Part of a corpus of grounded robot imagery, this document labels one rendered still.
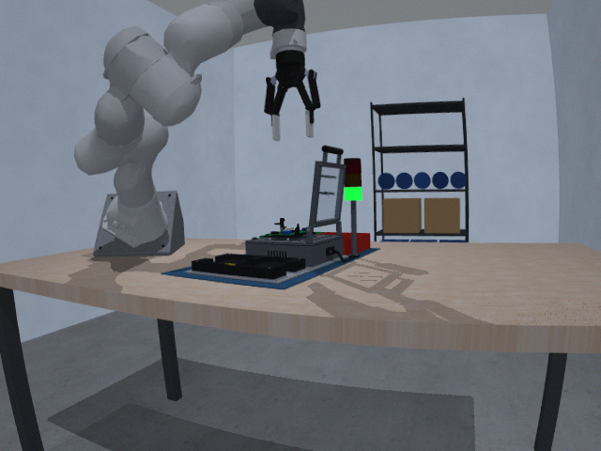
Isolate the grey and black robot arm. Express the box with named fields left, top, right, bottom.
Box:
left=74, top=0, right=307, bottom=248

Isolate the red bin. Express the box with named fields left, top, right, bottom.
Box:
left=317, top=232, right=370, bottom=256

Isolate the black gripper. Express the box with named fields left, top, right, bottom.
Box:
left=264, top=50, right=321, bottom=141

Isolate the green circuit board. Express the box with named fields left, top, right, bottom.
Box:
left=266, top=227, right=306, bottom=236

